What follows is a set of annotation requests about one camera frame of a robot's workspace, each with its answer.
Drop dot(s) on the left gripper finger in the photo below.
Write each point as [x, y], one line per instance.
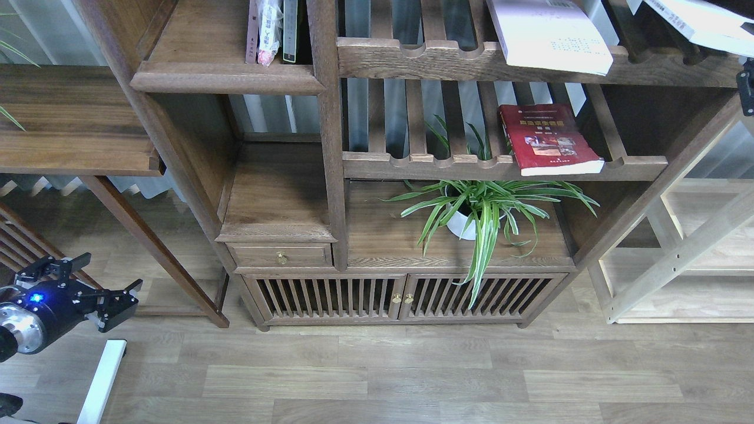
[65, 264]
[112, 307]

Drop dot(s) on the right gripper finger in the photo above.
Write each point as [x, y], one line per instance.
[745, 87]

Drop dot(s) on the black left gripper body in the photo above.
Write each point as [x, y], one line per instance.
[36, 313]

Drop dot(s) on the white book green cover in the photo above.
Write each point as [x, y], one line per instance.
[719, 25]

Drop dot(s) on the white book pink cover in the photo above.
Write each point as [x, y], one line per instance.
[554, 35]

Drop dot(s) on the light wooden shelf unit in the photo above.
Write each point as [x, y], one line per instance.
[690, 257]

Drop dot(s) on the white metal leg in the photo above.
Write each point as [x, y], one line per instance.
[102, 382]

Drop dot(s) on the dark wooden side table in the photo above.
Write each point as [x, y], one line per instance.
[75, 120]

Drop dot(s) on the red book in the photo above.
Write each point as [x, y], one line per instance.
[546, 142]

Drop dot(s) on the pink spine upright book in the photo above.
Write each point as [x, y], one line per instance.
[252, 33]

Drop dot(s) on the dark wooden bookshelf cabinet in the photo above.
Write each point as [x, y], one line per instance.
[293, 158]

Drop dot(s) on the green spider plant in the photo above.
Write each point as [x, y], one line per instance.
[519, 197]

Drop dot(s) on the white plant pot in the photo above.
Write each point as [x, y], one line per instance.
[460, 227]

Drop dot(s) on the plastic wrapped white book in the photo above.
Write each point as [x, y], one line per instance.
[270, 23]

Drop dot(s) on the dark green upright book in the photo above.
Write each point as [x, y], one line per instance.
[293, 20]

